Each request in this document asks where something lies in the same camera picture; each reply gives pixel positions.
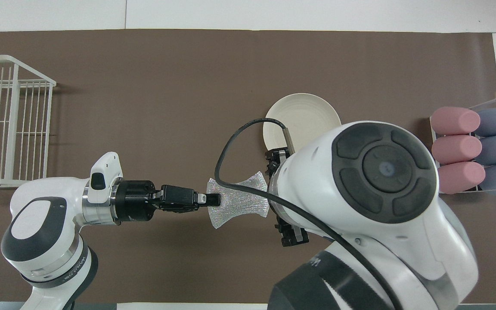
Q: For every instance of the cream round plate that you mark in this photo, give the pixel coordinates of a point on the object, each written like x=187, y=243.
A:
x=304, y=116

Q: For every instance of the pink plastic cup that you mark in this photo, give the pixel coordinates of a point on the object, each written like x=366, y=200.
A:
x=454, y=149
x=454, y=120
x=459, y=177

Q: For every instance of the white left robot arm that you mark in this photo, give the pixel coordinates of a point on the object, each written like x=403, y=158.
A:
x=41, y=224

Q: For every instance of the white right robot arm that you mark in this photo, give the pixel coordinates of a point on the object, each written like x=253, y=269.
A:
x=381, y=172

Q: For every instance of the silver mesh sponge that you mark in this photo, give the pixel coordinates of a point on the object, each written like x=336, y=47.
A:
x=239, y=202

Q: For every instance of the brown table mat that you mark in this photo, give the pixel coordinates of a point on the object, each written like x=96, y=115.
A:
x=144, y=107

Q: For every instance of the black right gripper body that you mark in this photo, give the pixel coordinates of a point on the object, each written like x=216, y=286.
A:
x=291, y=234

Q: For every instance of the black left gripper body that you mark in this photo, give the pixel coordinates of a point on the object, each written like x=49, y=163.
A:
x=136, y=200

